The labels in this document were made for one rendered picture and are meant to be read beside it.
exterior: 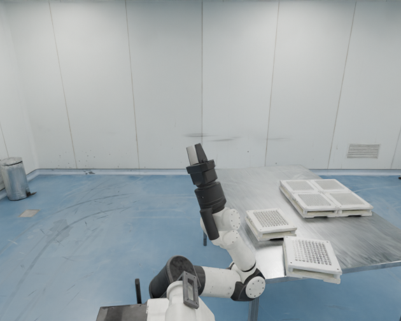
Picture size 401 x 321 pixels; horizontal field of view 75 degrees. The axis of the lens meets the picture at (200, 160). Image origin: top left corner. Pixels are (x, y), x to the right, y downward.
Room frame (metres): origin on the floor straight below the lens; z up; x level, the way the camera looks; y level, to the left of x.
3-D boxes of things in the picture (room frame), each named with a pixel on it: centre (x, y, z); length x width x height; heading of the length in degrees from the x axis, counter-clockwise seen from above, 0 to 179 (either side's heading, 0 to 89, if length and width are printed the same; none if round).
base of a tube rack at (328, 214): (1.70, -0.83, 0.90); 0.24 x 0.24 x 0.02; 3
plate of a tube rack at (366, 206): (1.72, -1.07, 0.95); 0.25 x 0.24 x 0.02; 93
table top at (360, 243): (1.84, -0.67, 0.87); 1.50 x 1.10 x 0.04; 9
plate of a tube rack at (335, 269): (1.13, -0.57, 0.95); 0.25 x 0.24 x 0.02; 78
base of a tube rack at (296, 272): (1.13, -0.57, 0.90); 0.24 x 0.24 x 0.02; 78
